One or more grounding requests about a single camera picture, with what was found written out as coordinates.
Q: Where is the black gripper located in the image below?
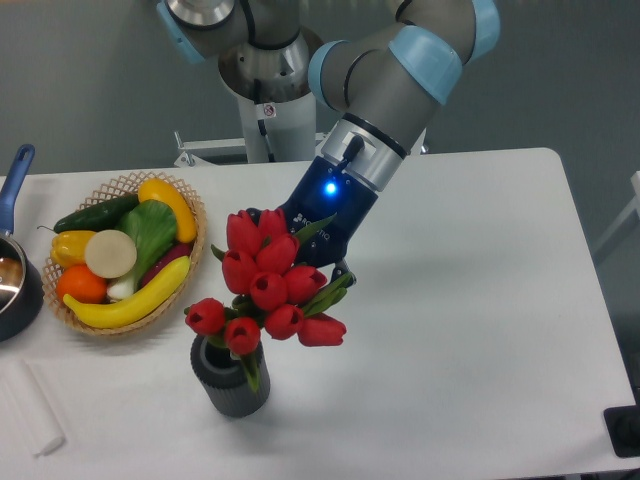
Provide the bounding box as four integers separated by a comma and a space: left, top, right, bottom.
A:
242, 155, 379, 288

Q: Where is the red tulip bouquet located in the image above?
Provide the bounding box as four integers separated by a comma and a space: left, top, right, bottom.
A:
185, 208, 352, 392

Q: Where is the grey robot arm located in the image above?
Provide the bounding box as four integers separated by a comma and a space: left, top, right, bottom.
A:
156, 1, 501, 278

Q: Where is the grey ribbed vase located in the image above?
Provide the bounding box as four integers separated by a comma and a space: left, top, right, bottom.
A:
190, 335, 271, 418

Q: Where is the purple eggplant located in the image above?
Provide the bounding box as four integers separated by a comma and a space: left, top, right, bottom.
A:
139, 243, 192, 288

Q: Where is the green bok choy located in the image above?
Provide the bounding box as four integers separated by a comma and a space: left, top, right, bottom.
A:
107, 200, 177, 302

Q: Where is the yellow banana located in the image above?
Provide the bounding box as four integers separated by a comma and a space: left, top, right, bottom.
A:
63, 256, 191, 329

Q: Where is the yellow squash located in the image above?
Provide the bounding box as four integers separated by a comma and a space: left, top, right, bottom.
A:
138, 178, 197, 243

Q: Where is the beige round slice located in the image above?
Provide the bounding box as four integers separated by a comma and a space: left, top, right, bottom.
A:
84, 230, 137, 279

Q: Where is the green cucumber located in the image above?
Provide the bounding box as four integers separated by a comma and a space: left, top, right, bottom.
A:
38, 194, 139, 234

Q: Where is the orange fruit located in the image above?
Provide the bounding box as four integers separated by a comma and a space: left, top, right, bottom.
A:
56, 265, 107, 304

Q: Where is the yellow bell pepper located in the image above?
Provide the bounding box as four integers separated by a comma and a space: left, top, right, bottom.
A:
50, 230, 96, 269

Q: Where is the black device at table edge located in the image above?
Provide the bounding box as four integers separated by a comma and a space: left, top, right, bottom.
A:
603, 405, 639, 458

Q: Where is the white rolled cloth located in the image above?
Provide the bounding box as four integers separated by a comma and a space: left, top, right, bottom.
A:
2, 359, 66, 458

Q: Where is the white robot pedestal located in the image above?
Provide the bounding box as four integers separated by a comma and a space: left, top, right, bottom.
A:
181, 92, 432, 166

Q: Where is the white frame at right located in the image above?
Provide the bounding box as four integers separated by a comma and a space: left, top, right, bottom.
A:
592, 171, 639, 265

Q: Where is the blue handled saucepan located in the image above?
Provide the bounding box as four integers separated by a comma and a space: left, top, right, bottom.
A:
1, 144, 43, 342

